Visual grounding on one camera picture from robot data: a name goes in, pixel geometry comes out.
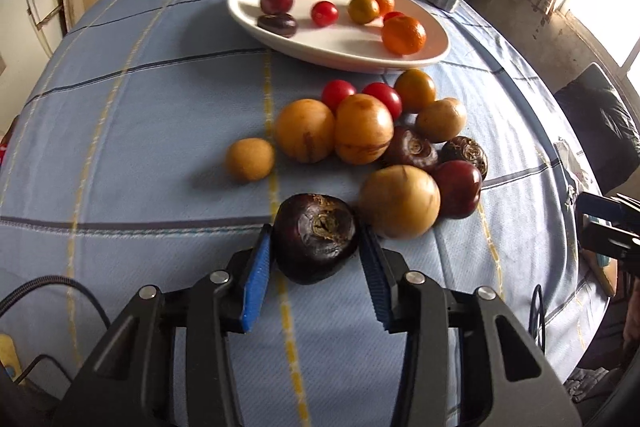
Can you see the white plate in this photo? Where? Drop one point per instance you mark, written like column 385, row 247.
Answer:
column 345, row 47

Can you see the dark water chestnut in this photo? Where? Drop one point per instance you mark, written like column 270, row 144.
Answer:
column 316, row 237
column 412, row 151
column 467, row 152
column 277, row 24

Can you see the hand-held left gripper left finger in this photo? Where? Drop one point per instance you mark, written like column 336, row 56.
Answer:
column 256, row 282

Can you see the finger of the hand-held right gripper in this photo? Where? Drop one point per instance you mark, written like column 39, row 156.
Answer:
column 595, row 207
column 607, row 242

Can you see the black cloth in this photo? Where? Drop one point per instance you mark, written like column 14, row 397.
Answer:
column 600, row 132

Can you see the yellowish tangerine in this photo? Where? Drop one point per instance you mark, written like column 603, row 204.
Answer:
column 363, row 9

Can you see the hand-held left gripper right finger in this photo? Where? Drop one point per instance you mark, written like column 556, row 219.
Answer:
column 375, row 282

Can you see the blue checked tablecloth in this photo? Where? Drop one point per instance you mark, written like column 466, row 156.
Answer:
column 150, row 132

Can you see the red cherry tomato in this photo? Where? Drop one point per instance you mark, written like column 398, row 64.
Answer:
column 337, row 91
column 391, row 16
column 324, row 13
column 387, row 99

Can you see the small tan round fruit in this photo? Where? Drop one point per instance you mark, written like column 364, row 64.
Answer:
column 249, row 159

